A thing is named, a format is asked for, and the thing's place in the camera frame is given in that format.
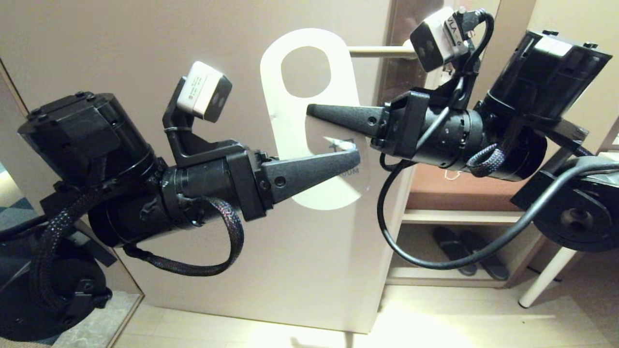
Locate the blue patterned hallway carpet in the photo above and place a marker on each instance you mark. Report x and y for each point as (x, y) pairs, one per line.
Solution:
(14, 212)

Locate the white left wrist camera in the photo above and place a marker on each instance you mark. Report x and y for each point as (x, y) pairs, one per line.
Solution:
(203, 89)

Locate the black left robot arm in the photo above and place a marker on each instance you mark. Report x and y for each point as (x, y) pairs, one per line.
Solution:
(87, 135)

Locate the beige room door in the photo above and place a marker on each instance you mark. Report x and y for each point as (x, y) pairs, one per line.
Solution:
(121, 38)

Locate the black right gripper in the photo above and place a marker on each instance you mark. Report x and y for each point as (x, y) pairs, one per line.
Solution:
(411, 125)

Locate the beige wooden bench shelf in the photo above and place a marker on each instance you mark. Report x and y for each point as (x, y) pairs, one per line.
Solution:
(459, 217)

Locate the grey marble door threshold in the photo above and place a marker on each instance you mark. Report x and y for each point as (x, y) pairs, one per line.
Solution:
(111, 319)

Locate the grey do-not-disturb door sign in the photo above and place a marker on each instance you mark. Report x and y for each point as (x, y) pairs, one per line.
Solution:
(290, 125)

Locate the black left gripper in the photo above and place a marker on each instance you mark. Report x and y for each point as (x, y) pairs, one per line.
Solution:
(242, 179)

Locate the white table leg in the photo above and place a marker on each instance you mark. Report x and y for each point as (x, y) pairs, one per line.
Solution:
(546, 275)

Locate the black slipper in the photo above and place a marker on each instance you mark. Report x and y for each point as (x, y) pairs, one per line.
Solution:
(495, 270)
(452, 246)

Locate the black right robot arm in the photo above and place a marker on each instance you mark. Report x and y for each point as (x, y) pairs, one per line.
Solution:
(546, 77)

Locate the brown leather bench cushion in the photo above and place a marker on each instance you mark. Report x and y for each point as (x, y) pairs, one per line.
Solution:
(459, 193)

